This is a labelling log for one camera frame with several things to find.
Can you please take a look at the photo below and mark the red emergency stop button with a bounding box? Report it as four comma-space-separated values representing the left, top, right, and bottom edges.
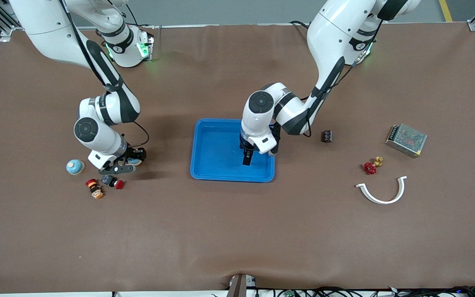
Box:
101, 175, 125, 190

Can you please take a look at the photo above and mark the red orange push button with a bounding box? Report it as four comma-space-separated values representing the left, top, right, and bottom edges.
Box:
85, 179, 105, 200

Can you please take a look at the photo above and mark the blue plastic tray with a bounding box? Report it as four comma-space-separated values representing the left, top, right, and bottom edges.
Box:
190, 119, 276, 183

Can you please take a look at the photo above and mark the metal mesh power supply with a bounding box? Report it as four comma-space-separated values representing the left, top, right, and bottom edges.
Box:
385, 123, 428, 158

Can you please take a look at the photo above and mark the red handle brass valve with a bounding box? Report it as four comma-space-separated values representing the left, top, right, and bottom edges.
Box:
364, 156, 384, 175

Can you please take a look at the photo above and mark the black right base cable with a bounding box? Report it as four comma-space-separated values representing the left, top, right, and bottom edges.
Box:
125, 3, 155, 30

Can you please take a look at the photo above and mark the white half-ring pipe clamp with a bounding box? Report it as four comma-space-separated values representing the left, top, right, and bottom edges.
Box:
355, 176, 408, 205

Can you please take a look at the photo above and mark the black cables bundle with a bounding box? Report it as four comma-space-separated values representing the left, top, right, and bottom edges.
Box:
211, 286, 475, 297

